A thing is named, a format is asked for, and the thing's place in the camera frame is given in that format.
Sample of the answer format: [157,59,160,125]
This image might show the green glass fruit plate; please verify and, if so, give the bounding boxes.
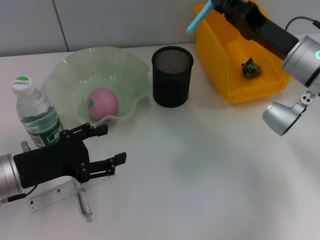
[41,46,152,128]

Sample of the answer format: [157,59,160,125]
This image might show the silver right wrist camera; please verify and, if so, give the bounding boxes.
[261,87,320,137]

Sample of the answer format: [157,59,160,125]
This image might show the grey pen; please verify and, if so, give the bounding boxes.
[77,182,94,223]

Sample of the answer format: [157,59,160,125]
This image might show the clear plastic water bottle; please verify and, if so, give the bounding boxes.
[10,74,65,149]

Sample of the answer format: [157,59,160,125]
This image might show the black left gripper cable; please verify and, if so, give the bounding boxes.
[0,141,36,204]

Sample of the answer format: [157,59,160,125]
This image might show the transparent plastic ruler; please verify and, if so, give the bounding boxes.
[28,173,116,215]

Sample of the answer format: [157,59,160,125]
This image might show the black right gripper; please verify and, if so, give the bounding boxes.
[211,0,300,61]

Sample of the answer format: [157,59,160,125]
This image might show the yellow plastic bin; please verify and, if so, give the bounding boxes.
[194,3,292,105]

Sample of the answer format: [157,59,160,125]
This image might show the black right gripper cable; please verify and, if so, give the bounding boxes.
[284,16,320,32]

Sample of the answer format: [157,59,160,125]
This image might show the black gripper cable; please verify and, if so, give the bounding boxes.
[0,141,36,204]
[284,16,320,32]

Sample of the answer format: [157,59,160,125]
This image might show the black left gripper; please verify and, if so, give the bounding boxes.
[13,121,128,190]

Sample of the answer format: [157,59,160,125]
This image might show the black mesh pen holder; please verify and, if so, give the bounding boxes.
[151,46,195,108]

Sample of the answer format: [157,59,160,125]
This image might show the green plastic wrapper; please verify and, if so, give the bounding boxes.
[241,56,263,78]

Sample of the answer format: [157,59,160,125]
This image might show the blue scissors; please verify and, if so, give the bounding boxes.
[186,0,216,35]

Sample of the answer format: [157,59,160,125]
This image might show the pink peach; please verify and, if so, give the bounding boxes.
[86,87,119,121]

